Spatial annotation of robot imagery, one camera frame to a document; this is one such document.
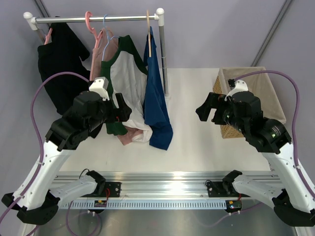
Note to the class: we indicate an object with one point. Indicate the slotted cable duct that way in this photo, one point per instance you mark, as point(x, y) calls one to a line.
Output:
point(147, 204)

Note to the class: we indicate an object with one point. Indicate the metal clothes rack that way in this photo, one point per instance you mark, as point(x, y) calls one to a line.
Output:
point(159, 16)

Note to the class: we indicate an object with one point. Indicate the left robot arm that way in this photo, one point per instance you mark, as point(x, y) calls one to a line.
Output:
point(35, 201)

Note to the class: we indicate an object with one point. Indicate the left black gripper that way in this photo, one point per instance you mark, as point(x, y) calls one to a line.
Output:
point(122, 113)

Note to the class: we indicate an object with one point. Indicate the green and white shirt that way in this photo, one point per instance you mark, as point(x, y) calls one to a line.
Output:
point(127, 74)

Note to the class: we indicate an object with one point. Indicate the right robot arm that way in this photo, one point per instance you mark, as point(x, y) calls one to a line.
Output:
point(292, 204)

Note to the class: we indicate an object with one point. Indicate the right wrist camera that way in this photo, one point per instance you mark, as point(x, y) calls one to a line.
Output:
point(236, 87)

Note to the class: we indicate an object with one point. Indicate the aluminium mounting rail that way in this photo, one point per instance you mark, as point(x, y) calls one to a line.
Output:
point(166, 185)

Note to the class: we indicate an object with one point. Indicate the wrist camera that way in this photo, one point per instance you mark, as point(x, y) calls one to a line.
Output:
point(236, 87)
point(99, 85)

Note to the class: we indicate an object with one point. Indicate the pink shirt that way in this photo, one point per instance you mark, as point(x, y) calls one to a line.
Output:
point(131, 133)

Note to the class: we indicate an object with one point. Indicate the pink hanger under black shirt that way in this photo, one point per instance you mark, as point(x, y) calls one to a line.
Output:
point(48, 36)

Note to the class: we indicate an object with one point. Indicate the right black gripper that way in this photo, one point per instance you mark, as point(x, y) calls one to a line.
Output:
point(218, 102)

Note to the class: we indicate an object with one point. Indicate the blue t shirt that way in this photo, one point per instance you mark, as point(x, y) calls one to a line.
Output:
point(154, 107)

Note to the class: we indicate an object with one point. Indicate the wooden hanger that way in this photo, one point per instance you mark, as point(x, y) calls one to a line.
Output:
point(149, 33)

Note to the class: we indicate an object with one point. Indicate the black t shirt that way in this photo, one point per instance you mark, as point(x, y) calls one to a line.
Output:
point(65, 53)

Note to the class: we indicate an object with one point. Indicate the light blue wire hanger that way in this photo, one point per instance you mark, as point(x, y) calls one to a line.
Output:
point(107, 36)

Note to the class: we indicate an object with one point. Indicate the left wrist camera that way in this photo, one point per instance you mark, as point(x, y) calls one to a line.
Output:
point(99, 85)

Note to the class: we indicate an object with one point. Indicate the wicker basket with liner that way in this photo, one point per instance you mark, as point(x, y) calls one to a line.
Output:
point(257, 109)

